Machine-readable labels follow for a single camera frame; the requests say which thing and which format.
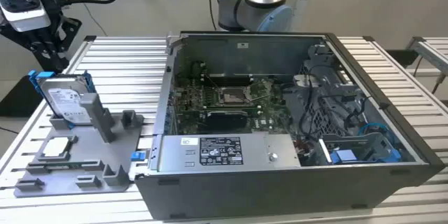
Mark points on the hard disk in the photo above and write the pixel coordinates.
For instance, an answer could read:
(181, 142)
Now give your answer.
(65, 98)

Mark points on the grey disk bay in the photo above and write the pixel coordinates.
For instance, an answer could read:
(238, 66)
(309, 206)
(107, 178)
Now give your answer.
(371, 140)

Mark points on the black stand with base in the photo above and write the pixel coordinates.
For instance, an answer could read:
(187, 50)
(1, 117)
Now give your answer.
(18, 98)

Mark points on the grey parts rack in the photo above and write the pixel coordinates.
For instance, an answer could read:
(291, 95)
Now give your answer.
(87, 140)

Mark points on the silver CPU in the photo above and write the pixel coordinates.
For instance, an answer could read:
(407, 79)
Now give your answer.
(57, 146)

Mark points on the green RAM stick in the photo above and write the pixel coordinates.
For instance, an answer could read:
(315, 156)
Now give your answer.
(75, 165)

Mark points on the metal locking lever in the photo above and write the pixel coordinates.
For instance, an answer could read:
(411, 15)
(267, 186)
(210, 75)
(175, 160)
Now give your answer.
(214, 81)

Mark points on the blue case latch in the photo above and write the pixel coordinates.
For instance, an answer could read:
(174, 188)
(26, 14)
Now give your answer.
(137, 155)

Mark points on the black RAM slots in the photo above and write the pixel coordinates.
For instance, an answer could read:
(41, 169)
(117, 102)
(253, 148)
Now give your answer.
(230, 79)

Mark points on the CPU socket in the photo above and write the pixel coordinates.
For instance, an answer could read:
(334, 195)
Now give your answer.
(233, 98)

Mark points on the black expansion slot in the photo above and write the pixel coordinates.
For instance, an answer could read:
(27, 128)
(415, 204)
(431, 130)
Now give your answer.
(231, 107)

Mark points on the green motherboard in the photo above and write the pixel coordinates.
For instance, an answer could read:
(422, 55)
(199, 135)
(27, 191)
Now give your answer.
(271, 108)

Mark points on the silver power supply unit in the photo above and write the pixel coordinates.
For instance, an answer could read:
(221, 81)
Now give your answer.
(281, 150)

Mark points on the black open PC case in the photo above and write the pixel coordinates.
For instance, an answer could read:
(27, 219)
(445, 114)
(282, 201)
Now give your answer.
(245, 195)

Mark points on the grey metal drive cage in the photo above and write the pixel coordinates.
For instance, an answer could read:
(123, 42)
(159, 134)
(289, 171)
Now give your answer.
(329, 103)

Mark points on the blue carrier in bay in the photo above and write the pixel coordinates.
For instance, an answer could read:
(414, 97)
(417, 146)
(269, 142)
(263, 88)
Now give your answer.
(345, 155)

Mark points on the black box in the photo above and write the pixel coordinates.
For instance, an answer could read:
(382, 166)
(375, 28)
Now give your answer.
(403, 57)

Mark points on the metal slat side table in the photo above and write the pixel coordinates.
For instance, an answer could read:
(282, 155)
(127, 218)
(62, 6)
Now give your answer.
(434, 48)

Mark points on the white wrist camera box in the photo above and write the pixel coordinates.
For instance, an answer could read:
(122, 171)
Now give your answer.
(25, 16)

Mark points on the white wall conduit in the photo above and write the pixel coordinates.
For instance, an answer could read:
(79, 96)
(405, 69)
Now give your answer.
(302, 11)

